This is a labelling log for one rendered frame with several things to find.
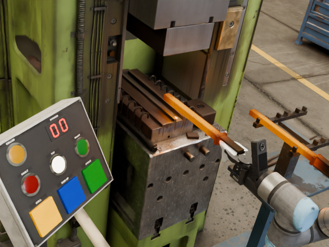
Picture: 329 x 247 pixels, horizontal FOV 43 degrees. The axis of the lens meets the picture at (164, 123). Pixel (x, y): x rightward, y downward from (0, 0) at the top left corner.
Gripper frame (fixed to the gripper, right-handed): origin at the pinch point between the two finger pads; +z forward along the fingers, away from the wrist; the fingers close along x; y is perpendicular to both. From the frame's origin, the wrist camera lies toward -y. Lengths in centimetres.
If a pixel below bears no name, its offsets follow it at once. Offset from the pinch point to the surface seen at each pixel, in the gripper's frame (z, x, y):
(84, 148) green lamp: 11.8, -45.3, -2.8
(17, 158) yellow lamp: 7, -66, -10
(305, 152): -9.4, 36.6, 10.1
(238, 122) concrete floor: 113, 153, 107
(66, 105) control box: 19, -48, -14
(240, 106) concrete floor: 133, 174, 107
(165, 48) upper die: 24.0, -12.1, -24.1
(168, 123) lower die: 23.4, -5.3, 6.7
